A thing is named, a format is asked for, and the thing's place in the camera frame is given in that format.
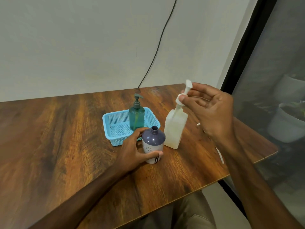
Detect person's left hand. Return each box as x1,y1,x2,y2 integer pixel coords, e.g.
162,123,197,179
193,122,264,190
117,127,164,174

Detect person's right hand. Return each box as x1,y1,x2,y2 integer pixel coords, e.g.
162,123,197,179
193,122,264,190
179,82,235,146

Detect small purple and white bottle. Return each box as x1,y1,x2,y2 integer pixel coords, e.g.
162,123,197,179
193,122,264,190
142,126,166,164

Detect blue plastic basket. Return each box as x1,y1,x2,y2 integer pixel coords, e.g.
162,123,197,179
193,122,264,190
102,108,161,147

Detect small dark green bottle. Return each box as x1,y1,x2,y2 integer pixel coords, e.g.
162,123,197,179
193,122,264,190
129,107,145,131

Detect short white pump head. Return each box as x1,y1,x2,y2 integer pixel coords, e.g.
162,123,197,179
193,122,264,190
175,79,193,117

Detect large translucent bottle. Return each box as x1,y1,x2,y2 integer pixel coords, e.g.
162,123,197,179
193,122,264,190
164,108,188,150

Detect dark green pump head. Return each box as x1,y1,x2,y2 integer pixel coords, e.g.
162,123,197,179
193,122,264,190
133,94,144,109

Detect person's left forearm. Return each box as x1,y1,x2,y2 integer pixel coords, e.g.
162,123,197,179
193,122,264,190
28,164,129,229

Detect person's right forearm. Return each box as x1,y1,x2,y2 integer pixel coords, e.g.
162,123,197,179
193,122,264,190
214,116,303,229

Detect person's beige trousers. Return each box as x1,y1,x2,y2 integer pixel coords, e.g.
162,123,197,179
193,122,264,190
119,191,217,229

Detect white plant pot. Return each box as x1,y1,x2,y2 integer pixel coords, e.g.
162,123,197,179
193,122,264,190
274,74,305,104
267,103,305,143

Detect green plant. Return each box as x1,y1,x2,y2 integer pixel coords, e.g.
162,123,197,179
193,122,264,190
289,100,305,112

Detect black cable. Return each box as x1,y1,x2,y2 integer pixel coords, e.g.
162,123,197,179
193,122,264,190
138,0,178,88

